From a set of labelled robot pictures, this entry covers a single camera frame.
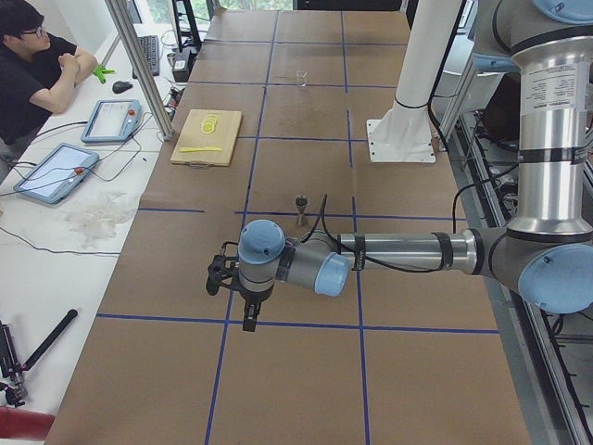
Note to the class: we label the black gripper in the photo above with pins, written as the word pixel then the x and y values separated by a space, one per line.
pixel 250 297

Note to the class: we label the steel double jigger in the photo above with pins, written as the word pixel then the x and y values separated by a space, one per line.
pixel 301 203

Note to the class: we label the clear glass cup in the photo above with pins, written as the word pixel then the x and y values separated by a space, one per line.
pixel 301 78

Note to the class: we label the brown paper table cover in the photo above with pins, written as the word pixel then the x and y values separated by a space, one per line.
pixel 397 358

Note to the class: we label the yellow plastic knife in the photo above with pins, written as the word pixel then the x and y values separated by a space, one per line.
pixel 193 149

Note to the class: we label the wooden cutting board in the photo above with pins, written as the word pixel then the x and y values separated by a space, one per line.
pixel 225 134

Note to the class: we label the crumpled white tissue pile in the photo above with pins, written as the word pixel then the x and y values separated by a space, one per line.
pixel 99 223

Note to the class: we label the right teach pendant tablet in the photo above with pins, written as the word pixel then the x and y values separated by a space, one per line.
pixel 112 121

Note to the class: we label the teach pendant tablet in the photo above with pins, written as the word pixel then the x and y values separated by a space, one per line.
pixel 58 174
pixel 112 121

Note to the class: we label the left teach pendant tablet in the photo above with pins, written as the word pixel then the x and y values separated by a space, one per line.
pixel 58 174

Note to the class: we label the black box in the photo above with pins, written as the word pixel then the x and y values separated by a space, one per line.
pixel 182 64

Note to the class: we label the black computer mouse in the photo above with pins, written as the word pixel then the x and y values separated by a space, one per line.
pixel 119 87

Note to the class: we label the green plastic clamp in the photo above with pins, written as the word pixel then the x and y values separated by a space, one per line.
pixel 100 72

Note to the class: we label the black keyboard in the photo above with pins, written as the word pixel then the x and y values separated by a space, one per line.
pixel 149 46

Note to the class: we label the seated person in black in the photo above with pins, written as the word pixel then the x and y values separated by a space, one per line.
pixel 39 71

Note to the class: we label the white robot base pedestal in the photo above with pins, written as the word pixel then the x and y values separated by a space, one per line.
pixel 403 134

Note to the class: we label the aluminium frame post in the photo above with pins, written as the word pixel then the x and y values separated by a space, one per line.
pixel 119 13

